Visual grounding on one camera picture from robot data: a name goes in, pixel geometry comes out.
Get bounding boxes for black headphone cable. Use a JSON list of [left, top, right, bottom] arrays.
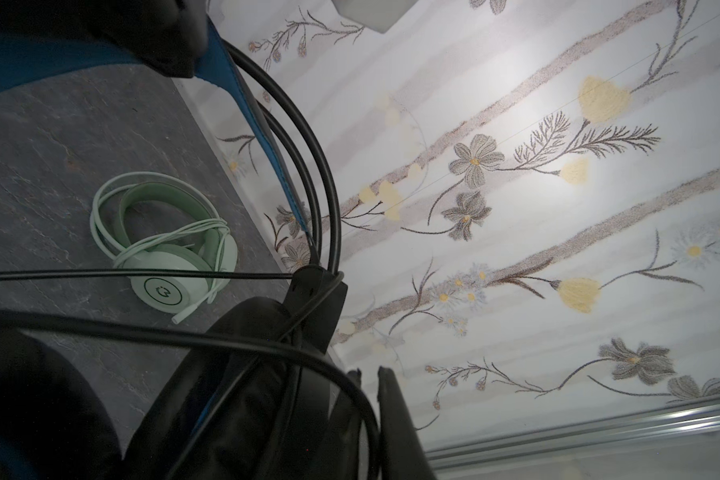
[[0, 268, 382, 480]]

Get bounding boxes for black blue headphones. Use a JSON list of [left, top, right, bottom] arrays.
[[0, 1, 360, 479]]

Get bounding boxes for green white headphones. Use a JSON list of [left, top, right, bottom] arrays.
[[89, 171, 239, 324]]

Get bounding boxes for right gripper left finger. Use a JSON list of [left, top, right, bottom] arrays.
[[320, 391, 361, 480]]

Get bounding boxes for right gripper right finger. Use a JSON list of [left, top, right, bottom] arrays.
[[377, 367, 435, 480]]

